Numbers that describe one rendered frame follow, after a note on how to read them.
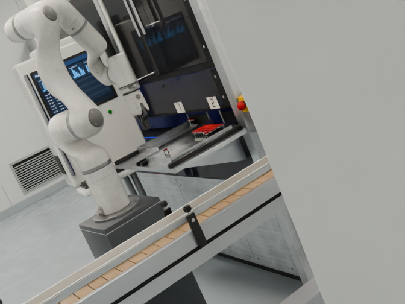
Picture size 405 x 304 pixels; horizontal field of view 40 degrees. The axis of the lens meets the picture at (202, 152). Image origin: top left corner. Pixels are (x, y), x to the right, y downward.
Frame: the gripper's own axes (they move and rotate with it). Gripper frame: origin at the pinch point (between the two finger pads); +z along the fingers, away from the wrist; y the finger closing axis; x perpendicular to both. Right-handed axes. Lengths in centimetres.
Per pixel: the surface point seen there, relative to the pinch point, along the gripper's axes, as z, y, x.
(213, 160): 27.6, -2.8, -21.9
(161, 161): 18.5, 4.4, -1.5
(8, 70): -64, 544, -83
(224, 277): 108, 55, -29
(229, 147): 26.3, -2.8, -32.1
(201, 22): -30, -10, -39
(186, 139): 18.3, 19.2, -24.5
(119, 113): 1, 87, -25
